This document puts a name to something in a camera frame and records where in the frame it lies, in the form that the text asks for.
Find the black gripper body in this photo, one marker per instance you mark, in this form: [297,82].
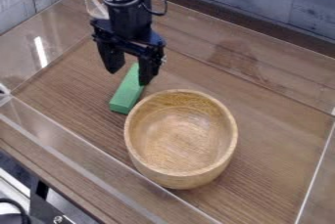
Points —
[124,32]

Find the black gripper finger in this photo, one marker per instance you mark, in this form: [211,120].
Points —
[151,62]
[112,56]

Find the green rectangular block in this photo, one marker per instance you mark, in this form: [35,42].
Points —
[128,92]

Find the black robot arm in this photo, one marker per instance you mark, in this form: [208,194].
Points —
[125,33]

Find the round wooden bowl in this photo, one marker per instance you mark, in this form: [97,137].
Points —
[181,136]

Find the clear acrylic corner bracket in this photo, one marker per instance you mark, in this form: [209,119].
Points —
[96,9]

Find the clear acrylic enclosure wall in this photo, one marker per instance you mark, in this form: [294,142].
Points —
[61,132]

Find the black table leg bracket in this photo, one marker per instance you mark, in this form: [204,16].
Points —
[41,208]

